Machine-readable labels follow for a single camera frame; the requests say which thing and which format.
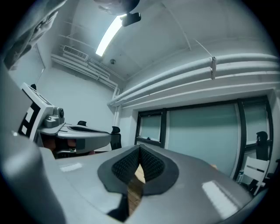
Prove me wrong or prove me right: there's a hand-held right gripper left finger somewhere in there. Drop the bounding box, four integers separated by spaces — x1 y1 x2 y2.
54 144 141 224

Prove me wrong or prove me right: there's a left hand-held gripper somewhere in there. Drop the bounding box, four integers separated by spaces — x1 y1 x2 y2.
17 82 112 155

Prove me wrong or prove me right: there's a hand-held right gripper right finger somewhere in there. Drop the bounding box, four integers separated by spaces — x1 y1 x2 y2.
131 143 260 224

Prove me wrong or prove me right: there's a person's left hand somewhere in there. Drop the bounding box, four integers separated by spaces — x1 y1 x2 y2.
42 138 77 153

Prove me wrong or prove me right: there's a black mesh office chair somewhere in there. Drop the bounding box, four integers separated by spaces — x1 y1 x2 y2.
110 126 123 151

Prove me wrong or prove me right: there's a white slatted chair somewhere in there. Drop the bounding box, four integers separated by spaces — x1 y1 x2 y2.
239 156 271 196

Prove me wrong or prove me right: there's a black office chair with headrest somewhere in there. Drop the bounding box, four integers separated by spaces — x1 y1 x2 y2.
255 130 270 161

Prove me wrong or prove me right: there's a white air vent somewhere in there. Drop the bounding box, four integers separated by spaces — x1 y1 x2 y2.
62 45 89 61

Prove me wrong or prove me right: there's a long ceiling light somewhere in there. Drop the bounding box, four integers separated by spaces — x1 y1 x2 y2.
94 14 128 58

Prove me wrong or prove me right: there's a bundle of white ceiling pipes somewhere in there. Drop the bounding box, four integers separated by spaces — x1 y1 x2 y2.
108 53 280 108

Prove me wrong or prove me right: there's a person's grey shirt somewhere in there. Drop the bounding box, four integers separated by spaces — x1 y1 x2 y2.
0 0 67 71

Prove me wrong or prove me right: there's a person's head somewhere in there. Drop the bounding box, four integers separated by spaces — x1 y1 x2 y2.
93 0 140 16

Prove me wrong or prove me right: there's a black window frame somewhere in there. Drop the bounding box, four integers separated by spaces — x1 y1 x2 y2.
134 95 275 182

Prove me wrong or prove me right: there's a black head-mounted camera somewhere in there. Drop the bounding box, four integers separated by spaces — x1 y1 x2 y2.
121 12 142 28

